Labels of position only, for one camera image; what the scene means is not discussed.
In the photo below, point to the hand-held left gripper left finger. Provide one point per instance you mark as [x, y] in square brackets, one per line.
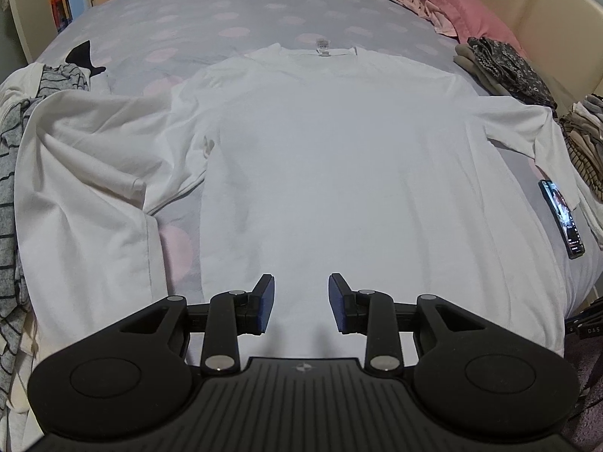
[264, 306]

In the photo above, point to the cream padded headboard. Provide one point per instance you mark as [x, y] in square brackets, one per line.
[556, 4]

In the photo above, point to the black cloth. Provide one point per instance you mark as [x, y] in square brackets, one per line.
[85, 56]

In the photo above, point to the purple fleece clothing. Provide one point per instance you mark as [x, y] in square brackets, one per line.
[586, 386]

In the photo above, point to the black smartphone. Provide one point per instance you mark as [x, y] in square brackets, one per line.
[563, 219]

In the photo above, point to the pink pillow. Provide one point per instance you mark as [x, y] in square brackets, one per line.
[466, 4]

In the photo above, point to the white long-sleeve shirt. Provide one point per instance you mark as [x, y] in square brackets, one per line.
[339, 174]

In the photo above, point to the cream door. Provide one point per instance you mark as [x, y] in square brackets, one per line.
[28, 14]

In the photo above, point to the white garment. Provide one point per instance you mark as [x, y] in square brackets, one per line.
[19, 386]

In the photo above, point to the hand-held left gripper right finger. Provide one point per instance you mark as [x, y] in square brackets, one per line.
[338, 306]

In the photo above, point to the striped folded garment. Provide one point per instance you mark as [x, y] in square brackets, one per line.
[586, 146]

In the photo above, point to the dark floral folded garment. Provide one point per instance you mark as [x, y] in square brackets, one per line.
[513, 68]

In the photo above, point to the grey striped garment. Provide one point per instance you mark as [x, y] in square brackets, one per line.
[9, 160]

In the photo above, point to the polka dot bed sheet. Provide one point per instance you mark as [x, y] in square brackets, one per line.
[212, 19]

